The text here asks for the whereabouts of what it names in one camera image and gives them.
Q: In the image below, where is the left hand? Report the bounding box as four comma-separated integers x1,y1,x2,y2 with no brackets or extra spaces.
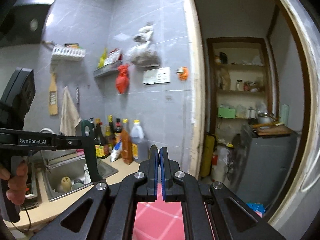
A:
1,161,28,205

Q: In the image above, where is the dark soy sauce bottle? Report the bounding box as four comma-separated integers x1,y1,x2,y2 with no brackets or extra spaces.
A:
94,118,110,159

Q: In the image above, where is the beige hanging towel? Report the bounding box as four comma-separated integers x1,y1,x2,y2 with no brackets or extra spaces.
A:
60,86,81,136

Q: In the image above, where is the blue white snack bag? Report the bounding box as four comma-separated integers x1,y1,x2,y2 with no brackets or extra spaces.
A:
110,141,123,162

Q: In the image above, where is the pink checked tablecloth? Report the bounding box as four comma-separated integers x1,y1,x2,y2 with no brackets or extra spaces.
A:
132,183,185,240

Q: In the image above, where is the wooden grater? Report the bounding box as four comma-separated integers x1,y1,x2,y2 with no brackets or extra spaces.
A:
49,73,59,115

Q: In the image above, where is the chrome faucet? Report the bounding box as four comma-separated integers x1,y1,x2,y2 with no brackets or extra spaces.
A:
39,128,55,134

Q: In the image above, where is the steel sink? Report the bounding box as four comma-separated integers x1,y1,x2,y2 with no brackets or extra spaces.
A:
37,152,119,202

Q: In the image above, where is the white drainer basket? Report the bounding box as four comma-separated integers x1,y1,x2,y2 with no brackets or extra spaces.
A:
84,164,92,185

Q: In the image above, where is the orange sauce bottle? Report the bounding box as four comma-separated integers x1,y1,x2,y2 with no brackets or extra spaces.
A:
121,119,133,165

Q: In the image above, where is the large vinegar jug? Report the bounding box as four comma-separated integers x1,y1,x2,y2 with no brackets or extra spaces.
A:
130,120,149,163

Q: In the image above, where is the red plastic bag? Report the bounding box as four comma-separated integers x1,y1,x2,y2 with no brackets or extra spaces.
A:
115,64,129,94

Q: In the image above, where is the green box on shelf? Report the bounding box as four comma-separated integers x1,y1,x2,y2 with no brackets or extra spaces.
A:
217,107,236,119

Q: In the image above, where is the dark grey cabinet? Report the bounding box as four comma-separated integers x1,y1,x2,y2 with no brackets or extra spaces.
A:
227,124,298,207

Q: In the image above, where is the clear bag of dried goods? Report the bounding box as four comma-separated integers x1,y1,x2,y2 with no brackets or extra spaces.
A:
127,22,161,67

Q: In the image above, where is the steel pot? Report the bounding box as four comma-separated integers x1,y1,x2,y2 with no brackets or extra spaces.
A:
257,112,278,124

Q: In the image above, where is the white wall rack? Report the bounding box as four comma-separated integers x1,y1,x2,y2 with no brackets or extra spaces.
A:
52,46,86,61

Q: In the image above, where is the grey wall shelf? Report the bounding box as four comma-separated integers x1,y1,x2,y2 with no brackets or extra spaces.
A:
93,60,122,77

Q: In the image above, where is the white wall socket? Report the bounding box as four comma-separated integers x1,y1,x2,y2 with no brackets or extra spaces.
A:
142,67,171,85

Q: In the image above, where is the orange wall hook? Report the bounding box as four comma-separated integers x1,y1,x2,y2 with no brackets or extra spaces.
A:
176,67,189,81

